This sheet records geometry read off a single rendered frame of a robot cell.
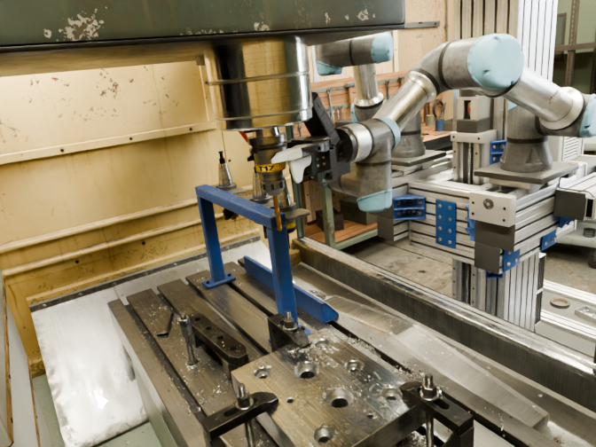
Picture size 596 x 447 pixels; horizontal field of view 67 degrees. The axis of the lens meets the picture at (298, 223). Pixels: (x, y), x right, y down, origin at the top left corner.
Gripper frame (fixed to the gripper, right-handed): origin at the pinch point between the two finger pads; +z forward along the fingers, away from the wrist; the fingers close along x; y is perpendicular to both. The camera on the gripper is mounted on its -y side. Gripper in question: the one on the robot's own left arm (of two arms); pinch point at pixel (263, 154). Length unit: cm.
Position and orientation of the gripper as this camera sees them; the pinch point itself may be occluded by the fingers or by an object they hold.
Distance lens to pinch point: 74.8
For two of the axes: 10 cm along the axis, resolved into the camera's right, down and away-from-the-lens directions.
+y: 1.0, 9.5, 3.1
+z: -7.0, 2.9, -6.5
